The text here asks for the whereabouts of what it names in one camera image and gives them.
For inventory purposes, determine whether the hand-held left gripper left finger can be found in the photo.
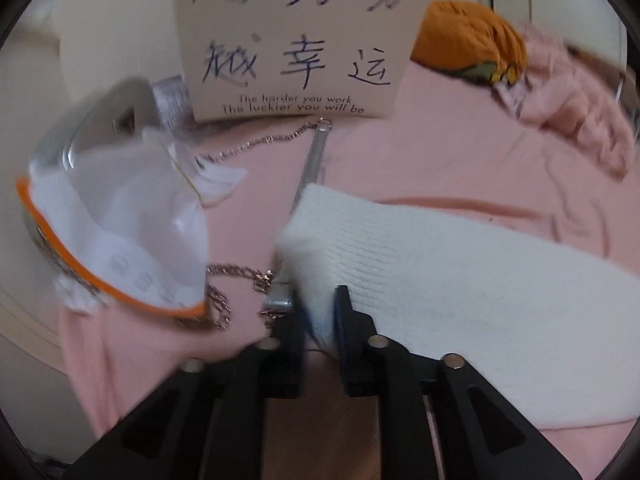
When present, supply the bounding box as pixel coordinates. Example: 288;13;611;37
62;305;311;480

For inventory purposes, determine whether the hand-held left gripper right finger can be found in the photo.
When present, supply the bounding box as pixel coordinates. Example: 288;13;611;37
336;285;583;480

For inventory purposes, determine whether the white knit sweater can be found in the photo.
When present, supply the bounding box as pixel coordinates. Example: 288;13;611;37
274;183;640;431

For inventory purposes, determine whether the pink bed sheet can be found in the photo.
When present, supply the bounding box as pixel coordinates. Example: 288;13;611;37
57;62;640;480

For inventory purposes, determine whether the white plastic bag orange edge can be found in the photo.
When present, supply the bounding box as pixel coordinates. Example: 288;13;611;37
15;127;248;316

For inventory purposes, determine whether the printed paper label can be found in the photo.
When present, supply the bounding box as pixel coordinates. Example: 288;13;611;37
152;76;196;133

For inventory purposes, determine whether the cardboard box with writing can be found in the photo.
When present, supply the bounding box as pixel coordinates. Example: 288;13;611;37
172;0;441;121

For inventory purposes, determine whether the silver handbag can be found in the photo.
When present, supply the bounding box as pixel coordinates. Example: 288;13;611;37
27;76;161;196

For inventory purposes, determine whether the orange cloth bundle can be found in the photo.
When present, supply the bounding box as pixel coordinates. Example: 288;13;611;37
410;0;528;86

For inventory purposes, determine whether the pink quilt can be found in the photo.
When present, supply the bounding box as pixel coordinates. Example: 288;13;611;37
492;20;640;178

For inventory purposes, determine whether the gold metal chain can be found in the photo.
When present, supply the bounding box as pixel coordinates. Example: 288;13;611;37
172;119;323;333

